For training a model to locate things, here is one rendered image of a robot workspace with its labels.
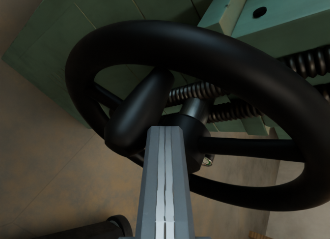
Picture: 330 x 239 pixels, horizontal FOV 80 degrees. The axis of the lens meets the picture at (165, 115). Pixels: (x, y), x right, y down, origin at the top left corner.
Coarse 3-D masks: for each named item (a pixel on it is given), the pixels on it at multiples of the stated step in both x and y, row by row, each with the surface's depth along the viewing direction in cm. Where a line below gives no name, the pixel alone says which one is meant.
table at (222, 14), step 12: (216, 0) 22; (228, 0) 20; (240, 0) 22; (216, 12) 20; (228, 12) 20; (240, 12) 22; (204, 24) 20; (216, 24) 18; (228, 24) 20; (228, 96) 25; (252, 120) 27; (252, 132) 29; (264, 132) 28; (276, 132) 41
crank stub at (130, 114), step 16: (144, 80) 12; (160, 80) 12; (128, 96) 11; (144, 96) 11; (160, 96) 11; (128, 112) 10; (144, 112) 10; (160, 112) 11; (112, 128) 10; (128, 128) 10; (144, 128) 10; (112, 144) 10; (128, 144) 10; (144, 144) 10
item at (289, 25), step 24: (264, 0) 20; (288, 0) 18; (312, 0) 16; (240, 24) 20; (264, 24) 17; (288, 24) 16; (312, 24) 15; (264, 48) 18; (288, 48) 17; (312, 48) 16; (264, 120) 26
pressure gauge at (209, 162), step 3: (207, 156) 50; (210, 156) 51; (213, 156) 52; (204, 159) 52; (207, 159) 50; (210, 159) 51; (213, 159) 52; (204, 162) 53; (207, 162) 52; (210, 162) 52; (204, 165) 54; (207, 165) 54; (210, 165) 52
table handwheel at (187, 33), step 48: (96, 48) 14; (144, 48) 12; (192, 48) 11; (240, 48) 10; (96, 96) 21; (240, 96) 11; (288, 96) 10; (192, 144) 20; (240, 144) 17; (288, 144) 15; (240, 192) 27; (288, 192) 20
